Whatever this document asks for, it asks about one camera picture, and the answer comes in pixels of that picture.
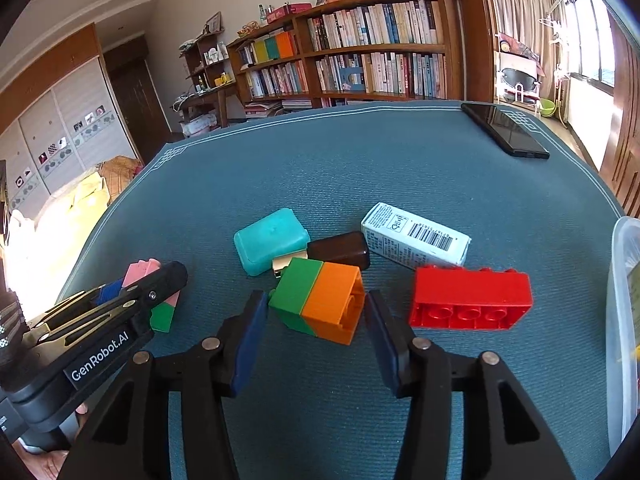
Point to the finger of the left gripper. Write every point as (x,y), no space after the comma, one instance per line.
(84,332)
(76,305)

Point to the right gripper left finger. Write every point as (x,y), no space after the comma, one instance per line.
(127,434)

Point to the green pink toy block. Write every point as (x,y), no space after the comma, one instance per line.
(160,289)

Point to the red long toy block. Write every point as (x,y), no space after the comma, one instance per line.
(463,299)

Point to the green orange toy block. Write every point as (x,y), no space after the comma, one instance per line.
(321,299)

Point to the teal plastic case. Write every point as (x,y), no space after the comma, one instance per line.
(275,235)

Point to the brown silver lipstick tube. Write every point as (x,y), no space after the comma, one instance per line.
(349,248)

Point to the teal table mat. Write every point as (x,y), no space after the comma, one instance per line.
(317,410)

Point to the white barcode medicine box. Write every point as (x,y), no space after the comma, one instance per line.
(410,240)

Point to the clear plastic bowl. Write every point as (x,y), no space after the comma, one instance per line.
(622,331)

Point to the small wooden shelf desk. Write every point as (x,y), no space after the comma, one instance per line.
(206,58)

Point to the black smartphone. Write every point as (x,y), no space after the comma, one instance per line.
(507,134)

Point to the wooden door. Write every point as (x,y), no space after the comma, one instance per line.
(620,166)

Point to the wooden bookshelf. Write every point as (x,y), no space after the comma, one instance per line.
(353,50)

